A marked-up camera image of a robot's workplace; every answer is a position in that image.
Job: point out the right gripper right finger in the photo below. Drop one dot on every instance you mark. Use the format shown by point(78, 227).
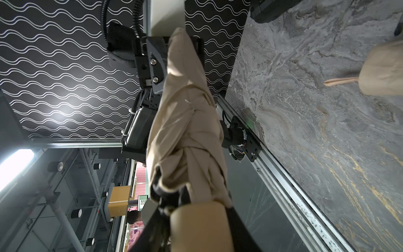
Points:
point(242, 240)

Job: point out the aluminium front rail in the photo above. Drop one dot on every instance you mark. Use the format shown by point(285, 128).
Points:
point(315, 230)

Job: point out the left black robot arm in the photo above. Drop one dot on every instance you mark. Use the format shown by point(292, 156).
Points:
point(150, 18)

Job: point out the black tool case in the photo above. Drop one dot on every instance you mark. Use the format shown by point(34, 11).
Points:
point(265, 11)

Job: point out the beige umbrella with wooden handle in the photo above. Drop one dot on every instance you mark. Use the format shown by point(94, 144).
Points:
point(188, 168)

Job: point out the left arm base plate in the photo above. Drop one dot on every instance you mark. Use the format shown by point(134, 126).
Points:
point(239, 139)

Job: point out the cream sleeved umbrella front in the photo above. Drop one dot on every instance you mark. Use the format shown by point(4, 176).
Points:
point(382, 71)

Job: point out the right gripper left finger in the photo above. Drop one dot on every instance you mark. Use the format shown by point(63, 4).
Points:
point(155, 237)

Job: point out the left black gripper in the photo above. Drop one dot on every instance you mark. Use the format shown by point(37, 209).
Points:
point(151, 60)

